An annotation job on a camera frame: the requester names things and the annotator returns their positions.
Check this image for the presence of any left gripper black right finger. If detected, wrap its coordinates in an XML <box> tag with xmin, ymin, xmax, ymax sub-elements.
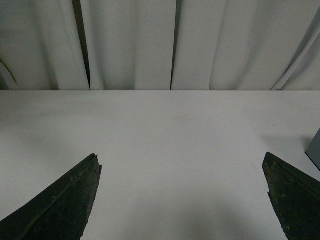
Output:
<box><xmin>262</xmin><ymin>152</ymin><xmax>320</xmax><ymax>240</ymax></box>

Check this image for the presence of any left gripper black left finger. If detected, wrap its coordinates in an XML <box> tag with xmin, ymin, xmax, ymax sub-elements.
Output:
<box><xmin>0</xmin><ymin>154</ymin><xmax>102</xmax><ymax>240</ymax></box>

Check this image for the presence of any gray cube base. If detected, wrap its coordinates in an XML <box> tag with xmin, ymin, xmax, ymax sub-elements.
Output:
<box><xmin>305</xmin><ymin>130</ymin><xmax>320</xmax><ymax>170</ymax></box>

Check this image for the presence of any white curtain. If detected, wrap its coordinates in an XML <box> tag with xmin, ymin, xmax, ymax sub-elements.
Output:
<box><xmin>0</xmin><ymin>0</ymin><xmax>320</xmax><ymax>91</ymax></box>

